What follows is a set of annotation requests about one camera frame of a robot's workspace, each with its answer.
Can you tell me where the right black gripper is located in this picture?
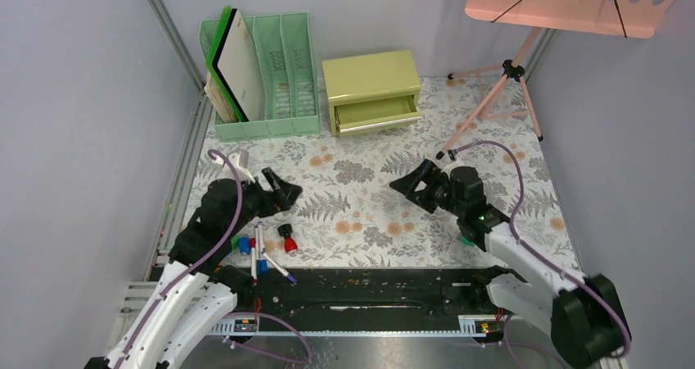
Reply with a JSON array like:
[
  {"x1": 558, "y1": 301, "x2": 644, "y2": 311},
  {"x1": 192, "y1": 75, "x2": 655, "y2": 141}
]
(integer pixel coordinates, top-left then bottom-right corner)
[{"x1": 388, "y1": 159, "x2": 465, "y2": 217}]

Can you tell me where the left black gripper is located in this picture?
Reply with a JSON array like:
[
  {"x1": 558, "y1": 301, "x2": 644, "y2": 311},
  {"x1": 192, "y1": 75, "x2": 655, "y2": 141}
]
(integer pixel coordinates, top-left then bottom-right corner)
[{"x1": 227, "y1": 166, "x2": 302, "y2": 236}]

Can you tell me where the yellow-green drawer cabinet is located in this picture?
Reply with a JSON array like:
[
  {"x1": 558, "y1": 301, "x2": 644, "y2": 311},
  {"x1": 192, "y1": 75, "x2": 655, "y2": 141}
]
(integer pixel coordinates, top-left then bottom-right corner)
[{"x1": 322, "y1": 49, "x2": 421, "y2": 137}]

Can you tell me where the purple cartoon book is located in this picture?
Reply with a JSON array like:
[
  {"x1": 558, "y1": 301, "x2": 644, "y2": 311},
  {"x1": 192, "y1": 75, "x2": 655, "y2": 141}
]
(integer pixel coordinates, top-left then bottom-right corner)
[{"x1": 204, "y1": 72, "x2": 238, "y2": 124}]

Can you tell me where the green Treehouse book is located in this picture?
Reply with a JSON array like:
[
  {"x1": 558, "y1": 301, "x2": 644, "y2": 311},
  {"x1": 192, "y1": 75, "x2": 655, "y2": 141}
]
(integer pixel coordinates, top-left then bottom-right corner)
[{"x1": 204, "y1": 80, "x2": 230, "y2": 123}]

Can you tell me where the white perforated board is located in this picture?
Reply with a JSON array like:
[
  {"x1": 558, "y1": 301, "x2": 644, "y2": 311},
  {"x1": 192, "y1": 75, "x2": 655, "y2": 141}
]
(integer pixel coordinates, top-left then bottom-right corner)
[{"x1": 220, "y1": 9, "x2": 266, "y2": 122}]

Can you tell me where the green clip file folder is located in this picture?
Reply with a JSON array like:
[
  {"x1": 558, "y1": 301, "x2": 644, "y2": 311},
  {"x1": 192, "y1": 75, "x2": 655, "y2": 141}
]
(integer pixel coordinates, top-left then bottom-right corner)
[{"x1": 206, "y1": 5, "x2": 248, "y2": 122}]

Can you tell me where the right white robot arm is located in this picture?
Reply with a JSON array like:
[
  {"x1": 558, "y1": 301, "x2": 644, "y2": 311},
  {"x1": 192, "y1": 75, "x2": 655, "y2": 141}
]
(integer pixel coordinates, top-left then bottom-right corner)
[{"x1": 389, "y1": 160, "x2": 631, "y2": 368}]

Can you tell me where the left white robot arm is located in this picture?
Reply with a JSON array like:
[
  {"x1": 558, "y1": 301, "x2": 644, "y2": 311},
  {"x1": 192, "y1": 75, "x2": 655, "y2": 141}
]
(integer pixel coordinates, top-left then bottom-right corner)
[{"x1": 86, "y1": 167, "x2": 302, "y2": 368}]

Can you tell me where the red black stamp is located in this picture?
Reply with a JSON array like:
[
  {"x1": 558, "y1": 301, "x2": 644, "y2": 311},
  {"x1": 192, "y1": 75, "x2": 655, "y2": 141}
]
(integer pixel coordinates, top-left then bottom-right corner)
[{"x1": 277, "y1": 223, "x2": 298, "y2": 253}]

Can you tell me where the white red marker pen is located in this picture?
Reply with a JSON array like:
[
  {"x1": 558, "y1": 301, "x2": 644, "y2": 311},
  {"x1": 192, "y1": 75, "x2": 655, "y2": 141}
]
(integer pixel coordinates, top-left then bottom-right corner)
[{"x1": 251, "y1": 221, "x2": 268, "y2": 283}]

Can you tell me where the small blue cap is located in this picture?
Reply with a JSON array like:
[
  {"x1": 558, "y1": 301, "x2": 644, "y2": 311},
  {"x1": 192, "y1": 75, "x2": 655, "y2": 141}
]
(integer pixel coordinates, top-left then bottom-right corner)
[{"x1": 238, "y1": 236, "x2": 252, "y2": 255}]

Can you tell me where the floral table mat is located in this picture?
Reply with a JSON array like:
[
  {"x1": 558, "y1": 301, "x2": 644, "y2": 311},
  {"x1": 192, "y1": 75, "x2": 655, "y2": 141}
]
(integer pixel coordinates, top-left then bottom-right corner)
[{"x1": 203, "y1": 77, "x2": 578, "y2": 268}]

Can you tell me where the white blue marker pen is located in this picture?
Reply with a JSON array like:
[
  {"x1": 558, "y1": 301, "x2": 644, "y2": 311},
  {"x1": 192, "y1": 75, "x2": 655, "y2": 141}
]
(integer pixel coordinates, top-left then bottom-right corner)
[{"x1": 257, "y1": 252, "x2": 298, "y2": 284}]

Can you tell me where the green small block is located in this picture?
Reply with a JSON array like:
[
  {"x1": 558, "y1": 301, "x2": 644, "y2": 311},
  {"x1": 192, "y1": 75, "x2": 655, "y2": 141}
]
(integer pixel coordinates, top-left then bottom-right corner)
[{"x1": 230, "y1": 236, "x2": 240, "y2": 249}]

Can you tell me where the green cube block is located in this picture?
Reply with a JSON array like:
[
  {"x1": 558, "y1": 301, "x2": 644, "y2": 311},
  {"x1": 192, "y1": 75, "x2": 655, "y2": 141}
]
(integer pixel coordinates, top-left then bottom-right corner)
[{"x1": 460, "y1": 236, "x2": 475, "y2": 246}]

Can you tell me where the mint green file organizer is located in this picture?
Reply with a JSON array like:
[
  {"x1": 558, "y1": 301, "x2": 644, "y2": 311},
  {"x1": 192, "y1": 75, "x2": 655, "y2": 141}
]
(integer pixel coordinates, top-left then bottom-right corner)
[{"x1": 199, "y1": 12, "x2": 320, "y2": 142}]

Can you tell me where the pink music stand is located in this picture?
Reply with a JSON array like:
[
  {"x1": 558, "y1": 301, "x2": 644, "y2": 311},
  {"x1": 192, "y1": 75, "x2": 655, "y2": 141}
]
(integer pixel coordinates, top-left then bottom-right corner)
[{"x1": 437, "y1": 0, "x2": 674, "y2": 158}]

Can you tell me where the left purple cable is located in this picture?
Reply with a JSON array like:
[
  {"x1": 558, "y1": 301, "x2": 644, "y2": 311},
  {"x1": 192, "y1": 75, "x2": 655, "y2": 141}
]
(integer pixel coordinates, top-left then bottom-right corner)
[{"x1": 116, "y1": 148, "x2": 243, "y2": 369}]

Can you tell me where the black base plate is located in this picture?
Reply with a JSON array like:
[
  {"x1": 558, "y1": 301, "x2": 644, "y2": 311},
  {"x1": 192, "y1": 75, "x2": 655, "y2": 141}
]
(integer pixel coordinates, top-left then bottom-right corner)
[{"x1": 149, "y1": 266, "x2": 582, "y2": 334}]

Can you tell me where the aluminium rail frame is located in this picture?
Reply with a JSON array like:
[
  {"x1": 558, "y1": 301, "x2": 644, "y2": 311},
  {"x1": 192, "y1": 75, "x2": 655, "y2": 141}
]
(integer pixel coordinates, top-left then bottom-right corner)
[{"x1": 111, "y1": 0, "x2": 218, "y2": 369}]

